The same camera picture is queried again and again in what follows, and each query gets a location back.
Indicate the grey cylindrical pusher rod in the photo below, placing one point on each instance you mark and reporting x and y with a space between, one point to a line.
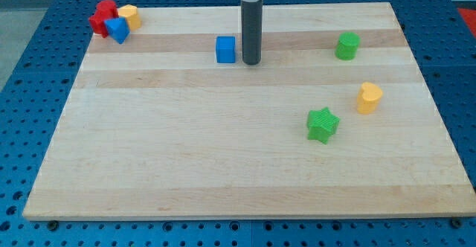
251 21

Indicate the yellow hexagon block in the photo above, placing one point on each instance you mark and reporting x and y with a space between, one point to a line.
131 14

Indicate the blue triangle block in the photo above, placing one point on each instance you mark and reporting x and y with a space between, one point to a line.
117 28

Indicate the blue cube block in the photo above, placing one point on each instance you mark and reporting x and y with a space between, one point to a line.
225 49

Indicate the green cylinder block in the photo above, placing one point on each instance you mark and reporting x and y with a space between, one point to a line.
347 46

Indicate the green star block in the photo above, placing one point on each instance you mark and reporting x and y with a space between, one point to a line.
321 125

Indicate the wooden board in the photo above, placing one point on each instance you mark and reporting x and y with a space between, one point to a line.
155 128

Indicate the red block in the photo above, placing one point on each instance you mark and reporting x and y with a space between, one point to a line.
105 10

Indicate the yellow heart block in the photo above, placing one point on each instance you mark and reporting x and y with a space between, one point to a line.
368 99

